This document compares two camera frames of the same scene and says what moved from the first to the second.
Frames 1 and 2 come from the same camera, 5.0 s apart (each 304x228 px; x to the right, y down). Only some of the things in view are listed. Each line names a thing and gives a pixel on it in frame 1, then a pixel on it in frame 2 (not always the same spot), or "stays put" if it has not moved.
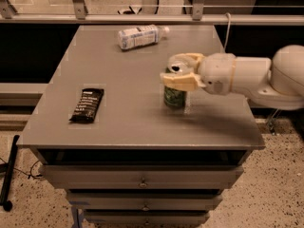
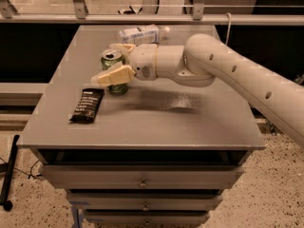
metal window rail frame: (198, 17) stays put
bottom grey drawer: (145, 218) stays put
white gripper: (217, 72) to (142, 62)
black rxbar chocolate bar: (88, 104) stays put
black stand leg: (5, 199) stays put
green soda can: (174, 98) to (108, 59)
